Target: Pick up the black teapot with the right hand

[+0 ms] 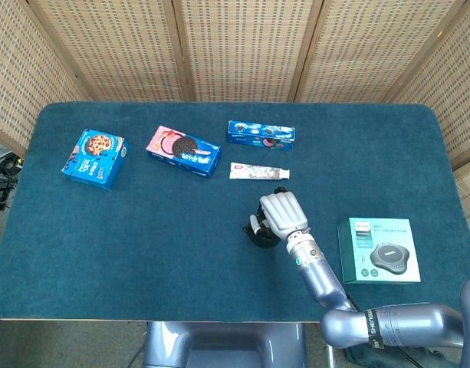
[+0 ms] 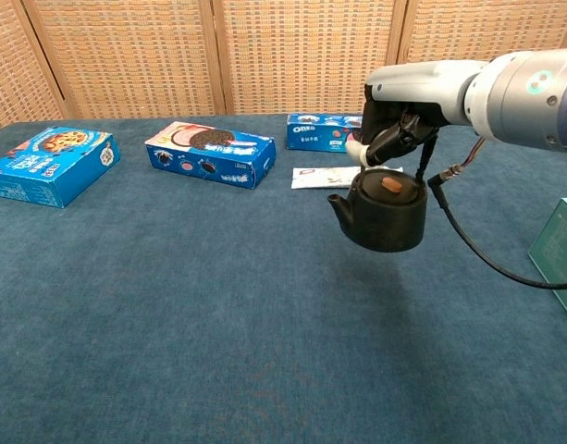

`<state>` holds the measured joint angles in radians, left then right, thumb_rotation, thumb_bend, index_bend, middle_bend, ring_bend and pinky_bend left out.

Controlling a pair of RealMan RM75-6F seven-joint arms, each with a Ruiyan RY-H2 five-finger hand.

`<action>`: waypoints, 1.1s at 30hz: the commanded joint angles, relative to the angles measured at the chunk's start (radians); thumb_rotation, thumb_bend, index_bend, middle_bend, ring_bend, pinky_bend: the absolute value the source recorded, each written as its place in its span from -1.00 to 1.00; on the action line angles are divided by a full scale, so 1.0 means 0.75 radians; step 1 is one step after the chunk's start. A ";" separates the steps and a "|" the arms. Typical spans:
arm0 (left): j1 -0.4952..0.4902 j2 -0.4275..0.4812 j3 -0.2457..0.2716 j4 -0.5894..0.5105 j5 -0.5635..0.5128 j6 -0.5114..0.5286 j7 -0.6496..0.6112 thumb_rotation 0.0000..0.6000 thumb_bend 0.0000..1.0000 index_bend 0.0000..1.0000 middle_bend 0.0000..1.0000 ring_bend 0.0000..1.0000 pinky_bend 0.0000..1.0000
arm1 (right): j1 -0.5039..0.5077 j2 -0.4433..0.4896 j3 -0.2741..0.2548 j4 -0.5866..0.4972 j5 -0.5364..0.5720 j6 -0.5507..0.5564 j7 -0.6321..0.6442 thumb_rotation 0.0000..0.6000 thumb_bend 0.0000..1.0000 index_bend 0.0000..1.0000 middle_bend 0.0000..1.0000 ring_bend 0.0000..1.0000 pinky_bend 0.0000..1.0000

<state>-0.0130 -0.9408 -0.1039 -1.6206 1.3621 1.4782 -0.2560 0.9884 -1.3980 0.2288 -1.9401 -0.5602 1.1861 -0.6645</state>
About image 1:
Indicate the dark blue felt table mat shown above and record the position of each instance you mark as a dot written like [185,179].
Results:
[142,249]

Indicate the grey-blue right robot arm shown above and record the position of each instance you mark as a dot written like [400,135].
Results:
[323,283]

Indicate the slim blue Oreo box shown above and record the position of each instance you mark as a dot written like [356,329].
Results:
[261,136]

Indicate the teal speakerphone product box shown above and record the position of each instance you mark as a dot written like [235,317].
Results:
[380,253]

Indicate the blue pink Oreo box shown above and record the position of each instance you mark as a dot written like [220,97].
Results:
[185,151]

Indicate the grey-blue robot torso base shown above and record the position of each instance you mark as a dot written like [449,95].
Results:
[169,345]

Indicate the white floral toothpaste tube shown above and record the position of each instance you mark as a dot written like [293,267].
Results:
[257,171]

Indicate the blue chocolate chip cookie box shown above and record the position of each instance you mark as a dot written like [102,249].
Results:
[96,159]

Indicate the woven bamboo screen panel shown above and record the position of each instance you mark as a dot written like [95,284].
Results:
[246,50]
[20,69]
[449,84]
[116,50]
[365,50]

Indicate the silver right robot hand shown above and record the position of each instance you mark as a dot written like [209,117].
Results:
[284,212]

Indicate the small black object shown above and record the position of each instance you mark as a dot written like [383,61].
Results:
[265,242]

